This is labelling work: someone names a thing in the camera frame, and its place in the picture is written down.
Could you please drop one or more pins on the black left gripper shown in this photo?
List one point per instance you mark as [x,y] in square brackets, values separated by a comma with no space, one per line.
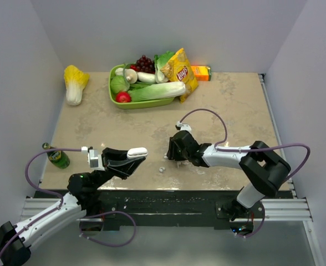
[117,163]

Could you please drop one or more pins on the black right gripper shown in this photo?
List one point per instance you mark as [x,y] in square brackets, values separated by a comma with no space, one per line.
[172,154]

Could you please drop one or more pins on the white earbud charging case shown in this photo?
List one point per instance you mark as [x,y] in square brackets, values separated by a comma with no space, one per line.
[137,152]

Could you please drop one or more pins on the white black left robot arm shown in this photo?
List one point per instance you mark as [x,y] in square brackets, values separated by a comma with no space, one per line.
[81,201]

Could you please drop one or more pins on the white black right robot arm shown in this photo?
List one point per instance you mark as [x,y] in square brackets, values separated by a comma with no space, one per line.
[264,168]

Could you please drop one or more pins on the green glass bottle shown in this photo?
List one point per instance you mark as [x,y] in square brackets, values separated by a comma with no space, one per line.
[59,159]

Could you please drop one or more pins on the green plastic basket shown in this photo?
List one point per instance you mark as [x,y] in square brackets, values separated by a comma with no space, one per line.
[134,105]

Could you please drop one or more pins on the long green white cabbage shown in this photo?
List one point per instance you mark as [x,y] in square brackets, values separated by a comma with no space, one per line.
[158,91]

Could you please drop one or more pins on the red apple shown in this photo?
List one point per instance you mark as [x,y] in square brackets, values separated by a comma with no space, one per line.
[123,97]

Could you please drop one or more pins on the orange juice carton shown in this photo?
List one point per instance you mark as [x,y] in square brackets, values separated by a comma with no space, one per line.
[202,73]

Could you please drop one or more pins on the white radish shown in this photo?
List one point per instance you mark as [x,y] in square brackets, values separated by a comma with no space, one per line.
[146,77]

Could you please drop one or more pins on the round green cabbage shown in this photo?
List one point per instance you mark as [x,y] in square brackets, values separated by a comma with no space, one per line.
[119,84]

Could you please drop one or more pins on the yellow Lays chip bag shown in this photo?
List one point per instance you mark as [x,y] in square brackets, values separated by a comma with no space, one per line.
[178,68]

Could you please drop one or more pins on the beige mushroom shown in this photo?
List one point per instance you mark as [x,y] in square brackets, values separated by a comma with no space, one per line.
[130,74]

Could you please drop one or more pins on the green leafy lettuce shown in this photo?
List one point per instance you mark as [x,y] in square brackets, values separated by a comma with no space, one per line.
[159,62]

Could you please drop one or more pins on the dark red grapes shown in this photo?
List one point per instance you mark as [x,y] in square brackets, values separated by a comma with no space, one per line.
[143,64]

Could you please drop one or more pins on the yellow napa cabbage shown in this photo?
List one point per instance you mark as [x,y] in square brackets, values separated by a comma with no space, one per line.
[75,82]

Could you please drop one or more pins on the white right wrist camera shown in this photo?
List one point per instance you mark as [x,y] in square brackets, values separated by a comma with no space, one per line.
[183,127]

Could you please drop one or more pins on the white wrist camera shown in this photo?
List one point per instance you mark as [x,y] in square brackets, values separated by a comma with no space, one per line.
[94,159]
[183,127]

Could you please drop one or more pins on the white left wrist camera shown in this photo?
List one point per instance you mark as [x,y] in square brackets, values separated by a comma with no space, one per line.
[94,159]

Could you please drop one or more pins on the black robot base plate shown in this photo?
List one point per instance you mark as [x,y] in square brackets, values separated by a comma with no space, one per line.
[174,209]

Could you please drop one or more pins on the aluminium frame rail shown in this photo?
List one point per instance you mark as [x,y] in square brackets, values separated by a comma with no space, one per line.
[282,167]

